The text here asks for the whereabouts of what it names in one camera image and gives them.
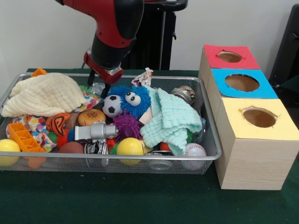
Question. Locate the black and white soccer ball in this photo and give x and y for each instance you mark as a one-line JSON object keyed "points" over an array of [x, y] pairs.
{"points": [[111, 106]]}

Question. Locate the white toy baseball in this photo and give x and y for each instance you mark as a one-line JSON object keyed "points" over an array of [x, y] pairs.
{"points": [[196, 149]]}

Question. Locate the yellow ball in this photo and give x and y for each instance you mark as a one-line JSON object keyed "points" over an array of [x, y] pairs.
{"points": [[9, 147], [130, 146]]}

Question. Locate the dark green tablecloth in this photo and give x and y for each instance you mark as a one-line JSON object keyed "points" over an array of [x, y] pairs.
{"points": [[140, 198]]}

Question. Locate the crushed clear plastic bottle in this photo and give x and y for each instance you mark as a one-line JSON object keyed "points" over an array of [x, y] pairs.
{"points": [[98, 87]]}

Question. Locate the long orange toy brick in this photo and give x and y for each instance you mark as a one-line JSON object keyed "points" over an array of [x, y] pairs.
{"points": [[23, 137]]}

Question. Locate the cream waffle cloth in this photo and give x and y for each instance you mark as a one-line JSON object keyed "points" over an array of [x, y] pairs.
{"points": [[42, 95]]}

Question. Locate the black chair back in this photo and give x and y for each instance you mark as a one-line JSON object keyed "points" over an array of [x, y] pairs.
{"points": [[289, 46]]}

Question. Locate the shallow clear mesh bin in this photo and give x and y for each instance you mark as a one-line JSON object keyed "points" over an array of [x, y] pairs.
{"points": [[93, 164]]}

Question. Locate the mint green waffle cloth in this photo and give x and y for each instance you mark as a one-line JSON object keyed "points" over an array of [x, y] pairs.
{"points": [[172, 116]]}

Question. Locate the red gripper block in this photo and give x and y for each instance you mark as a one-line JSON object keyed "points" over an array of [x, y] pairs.
{"points": [[112, 78]]}

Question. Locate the silver plastic toy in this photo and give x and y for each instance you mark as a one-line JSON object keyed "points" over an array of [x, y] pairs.
{"points": [[98, 131]]}

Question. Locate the wooden box with three holes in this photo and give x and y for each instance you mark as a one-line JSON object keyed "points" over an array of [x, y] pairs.
{"points": [[254, 163]]}

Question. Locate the toy burger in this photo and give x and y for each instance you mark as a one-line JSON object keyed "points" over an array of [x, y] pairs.
{"points": [[91, 117]]}

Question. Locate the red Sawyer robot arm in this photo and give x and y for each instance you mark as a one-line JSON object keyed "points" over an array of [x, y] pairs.
{"points": [[116, 23]]}

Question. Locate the blue spiky toy with eyes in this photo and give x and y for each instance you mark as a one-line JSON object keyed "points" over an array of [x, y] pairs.
{"points": [[137, 107]]}

